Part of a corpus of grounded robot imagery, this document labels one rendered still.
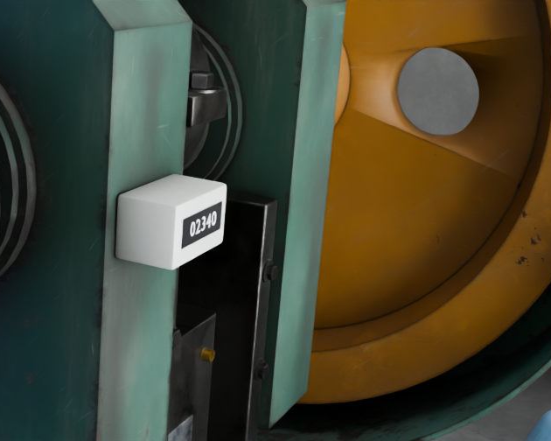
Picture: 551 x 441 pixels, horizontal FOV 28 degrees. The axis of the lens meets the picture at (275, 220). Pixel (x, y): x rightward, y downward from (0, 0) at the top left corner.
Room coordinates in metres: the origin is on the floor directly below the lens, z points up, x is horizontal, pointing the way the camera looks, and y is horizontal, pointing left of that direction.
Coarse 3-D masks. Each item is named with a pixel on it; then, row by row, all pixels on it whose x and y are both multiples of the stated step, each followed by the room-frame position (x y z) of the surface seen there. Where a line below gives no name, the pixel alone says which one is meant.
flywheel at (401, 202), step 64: (384, 0) 1.14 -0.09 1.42; (448, 0) 1.11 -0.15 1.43; (512, 0) 1.09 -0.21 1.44; (384, 64) 1.13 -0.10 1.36; (512, 64) 1.09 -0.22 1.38; (384, 128) 1.13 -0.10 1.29; (512, 128) 1.08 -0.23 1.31; (384, 192) 1.13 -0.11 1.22; (448, 192) 1.10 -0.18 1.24; (512, 192) 1.08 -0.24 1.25; (384, 256) 1.12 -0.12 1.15; (448, 256) 1.10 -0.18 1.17; (512, 256) 1.04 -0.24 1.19; (320, 320) 1.15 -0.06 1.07; (384, 320) 1.11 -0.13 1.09; (448, 320) 1.06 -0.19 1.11; (512, 320) 1.04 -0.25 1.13; (320, 384) 1.11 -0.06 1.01; (384, 384) 1.08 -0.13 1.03
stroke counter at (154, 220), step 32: (128, 192) 0.62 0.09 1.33; (160, 192) 0.63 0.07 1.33; (192, 192) 0.64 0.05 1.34; (224, 192) 0.66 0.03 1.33; (128, 224) 0.61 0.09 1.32; (160, 224) 0.61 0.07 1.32; (192, 224) 0.62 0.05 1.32; (128, 256) 0.61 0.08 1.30; (160, 256) 0.61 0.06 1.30; (192, 256) 0.63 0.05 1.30
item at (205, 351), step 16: (176, 320) 0.85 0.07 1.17; (192, 320) 0.85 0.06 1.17; (208, 320) 0.86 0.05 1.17; (192, 336) 0.83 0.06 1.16; (208, 336) 0.86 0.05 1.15; (176, 352) 0.80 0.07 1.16; (192, 352) 0.83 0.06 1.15; (208, 352) 0.85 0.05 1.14; (176, 368) 0.81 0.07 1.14; (192, 368) 0.83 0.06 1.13; (208, 368) 0.86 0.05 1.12; (176, 384) 0.81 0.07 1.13; (192, 384) 0.84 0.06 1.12; (208, 384) 0.87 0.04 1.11; (176, 400) 0.81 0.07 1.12; (192, 400) 0.84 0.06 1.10; (208, 400) 0.87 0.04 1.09; (176, 416) 0.81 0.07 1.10; (192, 416) 0.84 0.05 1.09; (176, 432) 0.81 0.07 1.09; (192, 432) 0.84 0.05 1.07
